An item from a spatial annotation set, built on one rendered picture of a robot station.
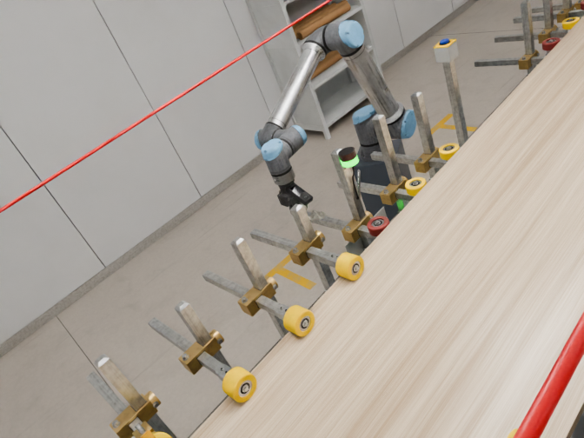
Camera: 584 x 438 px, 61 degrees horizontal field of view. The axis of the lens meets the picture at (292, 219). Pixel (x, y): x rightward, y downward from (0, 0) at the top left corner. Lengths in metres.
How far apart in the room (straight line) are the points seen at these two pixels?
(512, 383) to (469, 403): 0.11
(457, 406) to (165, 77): 3.52
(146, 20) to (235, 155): 1.34
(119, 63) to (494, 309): 3.33
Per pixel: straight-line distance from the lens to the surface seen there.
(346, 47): 2.31
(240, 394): 1.41
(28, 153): 3.94
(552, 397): 0.24
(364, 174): 2.83
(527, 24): 2.95
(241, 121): 4.60
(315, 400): 1.35
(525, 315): 1.40
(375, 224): 1.79
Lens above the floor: 1.94
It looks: 31 degrees down
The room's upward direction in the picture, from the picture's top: 24 degrees counter-clockwise
